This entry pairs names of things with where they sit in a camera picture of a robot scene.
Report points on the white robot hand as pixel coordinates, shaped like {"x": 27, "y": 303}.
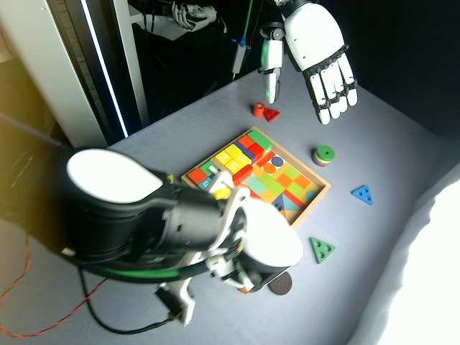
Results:
{"x": 309, "y": 36}
{"x": 269, "y": 233}

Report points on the spare white robot hand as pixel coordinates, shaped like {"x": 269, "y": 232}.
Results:
{"x": 194, "y": 14}

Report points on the round chocolate toy cookie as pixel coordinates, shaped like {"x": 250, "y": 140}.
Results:
{"x": 282, "y": 285}

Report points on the green triangle with three holes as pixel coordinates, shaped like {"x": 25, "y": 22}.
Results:
{"x": 321, "y": 249}

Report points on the wooden tray with colourful print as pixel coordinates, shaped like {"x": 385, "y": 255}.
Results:
{"x": 287, "y": 179}

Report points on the white hanging adapter box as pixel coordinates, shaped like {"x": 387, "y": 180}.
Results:
{"x": 239, "y": 59}

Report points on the red triangle with three holes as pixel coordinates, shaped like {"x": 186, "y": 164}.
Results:
{"x": 272, "y": 114}

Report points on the red cylinder with white cross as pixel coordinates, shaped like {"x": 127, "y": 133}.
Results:
{"x": 258, "y": 110}

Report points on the blue triangle with three holes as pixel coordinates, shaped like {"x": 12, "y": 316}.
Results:
{"x": 364, "y": 194}

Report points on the yellow triangle with three holes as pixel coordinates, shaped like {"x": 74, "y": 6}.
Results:
{"x": 170, "y": 178}

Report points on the grey table cloth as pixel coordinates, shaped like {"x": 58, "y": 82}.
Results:
{"x": 359, "y": 143}

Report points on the white backdrop cloth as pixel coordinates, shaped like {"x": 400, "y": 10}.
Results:
{"x": 424, "y": 269}

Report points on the white equipment cabinet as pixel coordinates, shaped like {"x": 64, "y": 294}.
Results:
{"x": 43, "y": 54}

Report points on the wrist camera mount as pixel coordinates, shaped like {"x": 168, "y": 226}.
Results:
{"x": 179, "y": 302}

